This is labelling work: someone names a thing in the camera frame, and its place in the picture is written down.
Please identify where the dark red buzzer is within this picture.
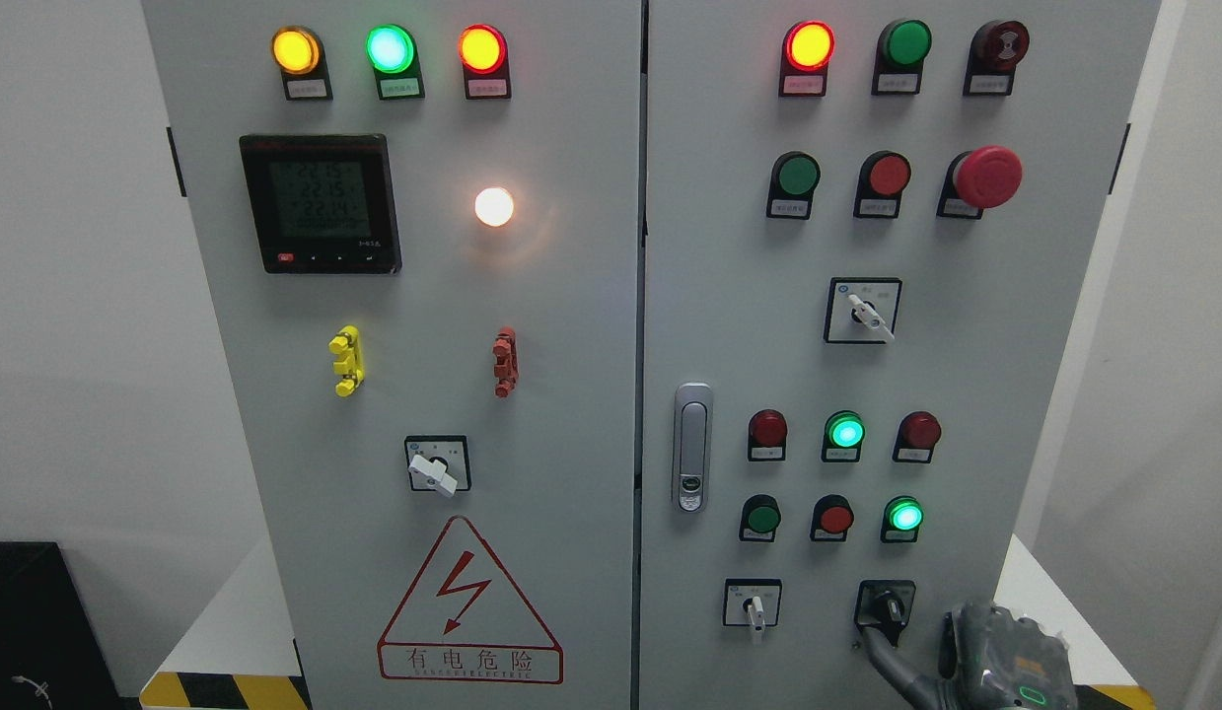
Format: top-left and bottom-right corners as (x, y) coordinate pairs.
(963, 20), (1030, 97)

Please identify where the red terminal connector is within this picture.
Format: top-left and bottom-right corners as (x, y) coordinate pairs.
(490, 326), (519, 398)

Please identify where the dark red indicator light right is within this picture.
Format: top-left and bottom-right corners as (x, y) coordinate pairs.
(892, 411), (943, 463)

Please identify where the dark red indicator light left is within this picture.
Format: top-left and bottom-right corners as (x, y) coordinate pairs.
(747, 409), (788, 462)

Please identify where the black box lower left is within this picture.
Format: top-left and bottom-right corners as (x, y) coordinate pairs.
(0, 543), (122, 709)

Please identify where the dark red indicator light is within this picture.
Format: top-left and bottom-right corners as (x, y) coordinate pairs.
(892, 411), (943, 463)
(747, 409), (788, 462)

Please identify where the red push button upper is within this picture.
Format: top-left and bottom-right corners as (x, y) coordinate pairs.
(853, 150), (910, 219)

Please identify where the red-orange indicator light left door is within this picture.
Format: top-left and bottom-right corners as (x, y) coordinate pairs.
(458, 24), (512, 100)

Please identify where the grey cabinet door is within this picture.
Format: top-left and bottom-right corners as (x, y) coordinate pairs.
(638, 1), (1160, 709)
(142, 1), (645, 709)

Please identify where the green lit push button lower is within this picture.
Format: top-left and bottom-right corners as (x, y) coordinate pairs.
(880, 495), (923, 544)

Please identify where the red push button lower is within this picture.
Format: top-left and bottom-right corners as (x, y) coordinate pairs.
(810, 494), (854, 543)

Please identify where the grey left cabinet door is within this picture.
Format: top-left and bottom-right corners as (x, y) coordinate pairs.
(142, 1), (645, 709)

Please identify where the red emergency stop button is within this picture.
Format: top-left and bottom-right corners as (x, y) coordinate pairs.
(936, 145), (1024, 220)

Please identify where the red electrical hazard warning sticker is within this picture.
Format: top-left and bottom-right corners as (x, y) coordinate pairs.
(378, 516), (565, 684)

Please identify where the silver door latch handle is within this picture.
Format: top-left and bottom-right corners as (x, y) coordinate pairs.
(671, 382), (712, 513)

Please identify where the white selector switch upper right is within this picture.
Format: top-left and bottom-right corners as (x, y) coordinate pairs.
(824, 277), (902, 343)

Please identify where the grey right cabinet door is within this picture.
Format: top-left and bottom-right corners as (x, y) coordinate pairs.
(638, 1), (1160, 709)

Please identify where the red push button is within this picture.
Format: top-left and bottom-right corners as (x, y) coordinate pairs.
(810, 494), (854, 543)
(853, 150), (910, 219)

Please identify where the green indicator light top right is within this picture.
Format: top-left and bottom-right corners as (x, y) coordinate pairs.
(871, 18), (932, 97)

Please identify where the white selector switch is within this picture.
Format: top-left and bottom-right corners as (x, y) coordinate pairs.
(722, 577), (783, 644)
(824, 277), (902, 343)

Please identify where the black rotary knob switch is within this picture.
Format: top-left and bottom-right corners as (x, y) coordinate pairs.
(853, 579), (917, 648)

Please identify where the green push button upper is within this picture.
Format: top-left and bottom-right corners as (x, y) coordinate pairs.
(765, 150), (820, 220)

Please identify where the white selector switch lower right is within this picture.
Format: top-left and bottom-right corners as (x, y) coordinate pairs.
(722, 577), (783, 644)

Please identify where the red lit indicator light right door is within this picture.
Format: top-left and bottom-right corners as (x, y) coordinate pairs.
(778, 20), (833, 98)

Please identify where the black digital power meter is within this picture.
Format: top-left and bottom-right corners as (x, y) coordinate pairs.
(238, 133), (402, 274)

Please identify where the white glowing indicator lamp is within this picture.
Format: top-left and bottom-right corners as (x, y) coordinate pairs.
(472, 187), (516, 229)

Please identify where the green lit indicator light top-left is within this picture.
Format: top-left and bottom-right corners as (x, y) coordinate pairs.
(364, 24), (425, 101)

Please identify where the white selector switch left door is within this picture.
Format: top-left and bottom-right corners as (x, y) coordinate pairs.
(403, 435), (472, 499)

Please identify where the yellow indicator light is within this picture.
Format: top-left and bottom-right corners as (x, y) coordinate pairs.
(269, 26), (332, 101)

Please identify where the green lit indicator light middle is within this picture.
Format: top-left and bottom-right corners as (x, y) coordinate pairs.
(820, 411), (866, 462)

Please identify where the yellow terminal connector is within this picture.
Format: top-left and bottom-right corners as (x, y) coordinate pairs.
(329, 324), (364, 398)

